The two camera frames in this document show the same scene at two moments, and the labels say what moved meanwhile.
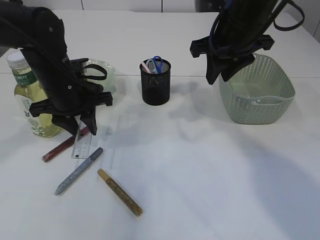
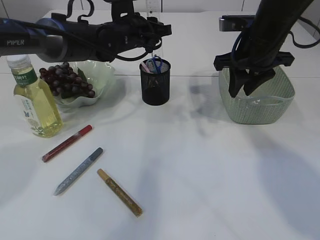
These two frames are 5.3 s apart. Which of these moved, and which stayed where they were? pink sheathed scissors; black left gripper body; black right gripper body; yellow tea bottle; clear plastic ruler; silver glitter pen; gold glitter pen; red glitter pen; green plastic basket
Moved: black right gripper body; black left gripper body; clear plastic ruler
Stayed: yellow tea bottle; green plastic basket; gold glitter pen; red glitter pen; pink sheathed scissors; silver glitter pen
